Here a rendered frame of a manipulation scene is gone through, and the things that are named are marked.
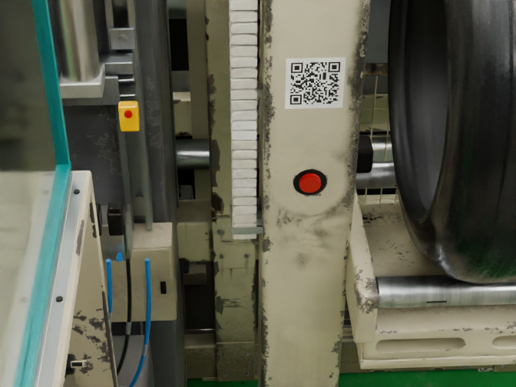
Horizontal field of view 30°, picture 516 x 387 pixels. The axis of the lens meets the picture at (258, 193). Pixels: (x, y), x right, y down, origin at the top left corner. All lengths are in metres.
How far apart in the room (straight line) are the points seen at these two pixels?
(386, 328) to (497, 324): 0.16
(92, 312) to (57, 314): 0.27
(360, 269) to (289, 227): 0.12
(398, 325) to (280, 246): 0.20
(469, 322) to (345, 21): 0.49
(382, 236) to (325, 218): 0.29
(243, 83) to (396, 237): 0.52
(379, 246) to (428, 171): 0.15
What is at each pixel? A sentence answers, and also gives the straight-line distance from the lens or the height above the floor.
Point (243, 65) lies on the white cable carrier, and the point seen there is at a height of 1.24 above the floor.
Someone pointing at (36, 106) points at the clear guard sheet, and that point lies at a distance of 0.87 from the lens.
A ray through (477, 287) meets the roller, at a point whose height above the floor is 0.92.
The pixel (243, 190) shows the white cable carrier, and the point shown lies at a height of 1.04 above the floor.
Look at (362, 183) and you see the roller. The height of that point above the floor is 0.90.
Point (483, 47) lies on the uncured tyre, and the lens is 1.10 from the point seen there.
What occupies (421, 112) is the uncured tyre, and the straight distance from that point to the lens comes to 1.62.
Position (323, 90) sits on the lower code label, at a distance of 1.24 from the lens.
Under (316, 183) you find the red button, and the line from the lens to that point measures 1.32.
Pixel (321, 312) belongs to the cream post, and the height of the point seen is 0.81.
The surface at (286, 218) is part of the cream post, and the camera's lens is 1.37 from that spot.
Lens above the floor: 1.87
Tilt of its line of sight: 38 degrees down
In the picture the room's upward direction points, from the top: straight up
